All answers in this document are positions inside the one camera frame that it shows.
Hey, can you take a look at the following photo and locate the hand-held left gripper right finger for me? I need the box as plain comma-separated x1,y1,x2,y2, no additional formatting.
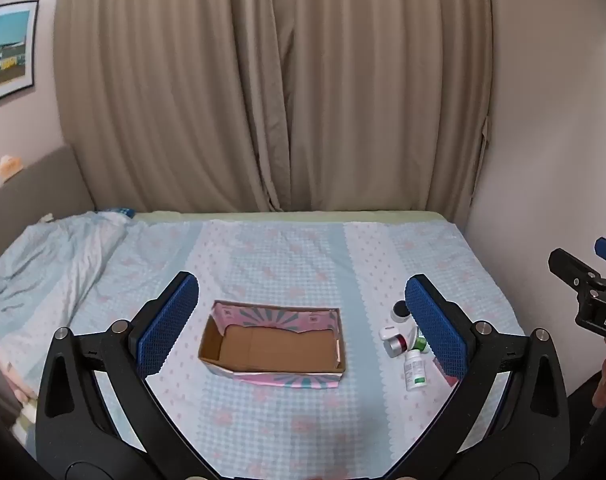
387,273,570,479

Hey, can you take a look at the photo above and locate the blue pink printed bedsheet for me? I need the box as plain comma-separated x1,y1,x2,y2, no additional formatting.
70,217,527,479

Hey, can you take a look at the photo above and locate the beige curtain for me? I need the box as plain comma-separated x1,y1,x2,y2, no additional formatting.
53,0,494,217

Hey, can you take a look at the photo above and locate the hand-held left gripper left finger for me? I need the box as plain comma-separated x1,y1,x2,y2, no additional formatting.
35,271,218,479

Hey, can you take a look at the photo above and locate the grey padded headboard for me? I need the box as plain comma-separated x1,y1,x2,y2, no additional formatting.
0,144,96,281

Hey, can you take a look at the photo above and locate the patterned cardboard box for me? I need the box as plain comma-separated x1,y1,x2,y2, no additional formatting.
198,300,346,390

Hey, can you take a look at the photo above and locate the white pill bottle green label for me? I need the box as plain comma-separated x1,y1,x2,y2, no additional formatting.
404,349,429,392

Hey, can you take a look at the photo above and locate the crumpled light blue quilt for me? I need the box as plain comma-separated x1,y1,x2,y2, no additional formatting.
0,210,134,397

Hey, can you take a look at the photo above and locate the framed wall poster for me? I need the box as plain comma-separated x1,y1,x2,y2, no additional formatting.
0,0,40,109

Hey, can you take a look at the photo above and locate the pink floral pillow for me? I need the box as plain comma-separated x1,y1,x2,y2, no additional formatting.
0,324,36,436

